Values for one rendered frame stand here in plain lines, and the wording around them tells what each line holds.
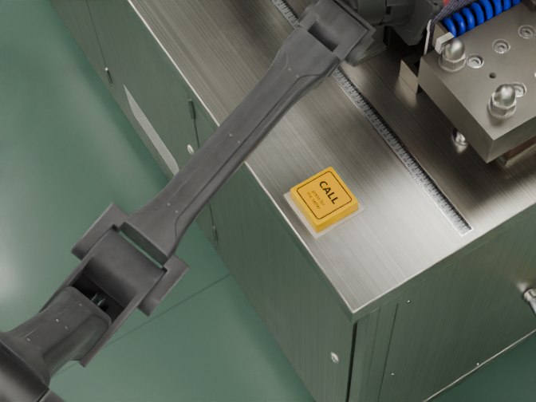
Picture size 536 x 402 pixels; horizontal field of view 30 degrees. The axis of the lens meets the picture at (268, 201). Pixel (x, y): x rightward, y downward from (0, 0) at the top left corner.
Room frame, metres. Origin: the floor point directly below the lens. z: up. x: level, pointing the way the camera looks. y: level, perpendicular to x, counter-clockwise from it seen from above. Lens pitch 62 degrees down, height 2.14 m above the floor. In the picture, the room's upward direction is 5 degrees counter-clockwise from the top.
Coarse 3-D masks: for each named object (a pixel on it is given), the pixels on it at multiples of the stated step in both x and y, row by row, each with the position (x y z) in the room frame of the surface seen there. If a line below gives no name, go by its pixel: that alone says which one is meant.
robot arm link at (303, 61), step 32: (320, 0) 0.76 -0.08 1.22; (320, 32) 0.73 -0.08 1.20; (352, 32) 0.72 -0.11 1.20; (288, 64) 0.68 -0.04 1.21; (320, 64) 0.68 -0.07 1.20; (256, 96) 0.64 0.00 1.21; (288, 96) 0.64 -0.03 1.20; (224, 128) 0.60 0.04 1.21; (256, 128) 0.60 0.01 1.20; (192, 160) 0.57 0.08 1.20; (224, 160) 0.57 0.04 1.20; (160, 192) 0.53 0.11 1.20; (192, 192) 0.53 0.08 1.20; (96, 224) 0.50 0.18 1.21; (128, 224) 0.49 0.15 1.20; (160, 224) 0.49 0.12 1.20; (160, 256) 0.47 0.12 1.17; (160, 288) 0.43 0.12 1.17
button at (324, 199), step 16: (320, 176) 0.69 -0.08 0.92; (336, 176) 0.69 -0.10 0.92; (304, 192) 0.67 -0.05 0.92; (320, 192) 0.67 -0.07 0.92; (336, 192) 0.66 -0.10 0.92; (304, 208) 0.64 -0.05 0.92; (320, 208) 0.64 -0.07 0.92; (336, 208) 0.64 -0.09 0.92; (352, 208) 0.64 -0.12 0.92; (320, 224) 0.62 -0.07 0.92
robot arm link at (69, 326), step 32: (96, 256) 0.46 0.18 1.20; (128, 256) 0.46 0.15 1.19; (64, 288) 0.43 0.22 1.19; (96, 288) 0.45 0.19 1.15; (128, 288) 0.43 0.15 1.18; (32, 320) 0.33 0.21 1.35; (64, 320) 0.35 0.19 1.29; (96, 320) 0.39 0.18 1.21; (32, 352) 0.28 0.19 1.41; (64, 352) 0.30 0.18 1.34; (96, 352) 0.37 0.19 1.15
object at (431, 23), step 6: (450, 0) 0.87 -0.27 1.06; (456, 0) 0.88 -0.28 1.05; (462, 0) 0.88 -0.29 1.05; (468, 0) 0.89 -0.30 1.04; (474, 0) 0.90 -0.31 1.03; (444, 6) 0.87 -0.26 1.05; (450, 6) 0.87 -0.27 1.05; (456, 6) 0.88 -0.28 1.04; (462, 6) 0.89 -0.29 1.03; (468, 6) 0.89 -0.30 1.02; (444, 12) 0.87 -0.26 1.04; (450, 12) 0.88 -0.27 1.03; (456, 12) 0.88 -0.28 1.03; (438, 18) 0.87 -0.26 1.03; (432, 24) 0.86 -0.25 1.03
